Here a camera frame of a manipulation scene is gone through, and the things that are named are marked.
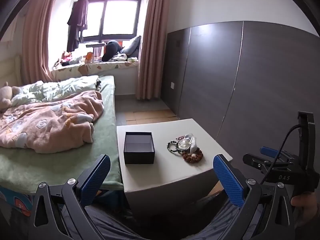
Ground white side table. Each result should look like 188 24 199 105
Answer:
116 118 233 214

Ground light green duvet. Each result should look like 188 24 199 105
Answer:
10 75 102 107

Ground green bed sheet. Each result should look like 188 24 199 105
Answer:
0 75 124 195

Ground flattened cardboard sheet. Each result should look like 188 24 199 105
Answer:
125 109 179 125

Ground black bag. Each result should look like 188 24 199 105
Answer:
101 40 123 62

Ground dark framed window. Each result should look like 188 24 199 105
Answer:
71 0 144 43

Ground pile of plush toys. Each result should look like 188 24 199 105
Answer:
54 51 87 68

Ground hanging dark clothes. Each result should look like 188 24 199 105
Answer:
66 0 89 52

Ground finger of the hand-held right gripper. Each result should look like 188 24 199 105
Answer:
242 154 275 174
259 146 298 164

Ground person's right hand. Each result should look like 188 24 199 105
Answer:
291 191 320 228

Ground small folding table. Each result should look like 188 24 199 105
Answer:
86 43 107 62

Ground pink curtain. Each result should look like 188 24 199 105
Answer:
136 0 173 100
22 0 63 83

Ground dark brown wardrobe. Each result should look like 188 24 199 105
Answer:
161 21 320 170

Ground pink floral blanket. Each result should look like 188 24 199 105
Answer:
0 91 105 154

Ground beige plush toy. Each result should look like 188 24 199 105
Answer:
0 81 24 110

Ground dark blue jewelry box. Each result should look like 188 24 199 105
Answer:
123 131 156 165

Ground patterned window seat cushion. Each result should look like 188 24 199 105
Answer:
51 61 139 82

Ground brown bead bracelet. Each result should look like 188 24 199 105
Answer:
181 148 204 162

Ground black bead bracelet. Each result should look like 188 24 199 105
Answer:
167 141 180 153

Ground blue printed bedding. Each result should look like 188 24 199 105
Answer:
0 185 34 218

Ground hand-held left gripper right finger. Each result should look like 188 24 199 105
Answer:
212 154 298 240

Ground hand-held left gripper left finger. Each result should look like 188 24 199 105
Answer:
25 154 112 240

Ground grey pillow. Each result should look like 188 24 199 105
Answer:
120 35 142 55

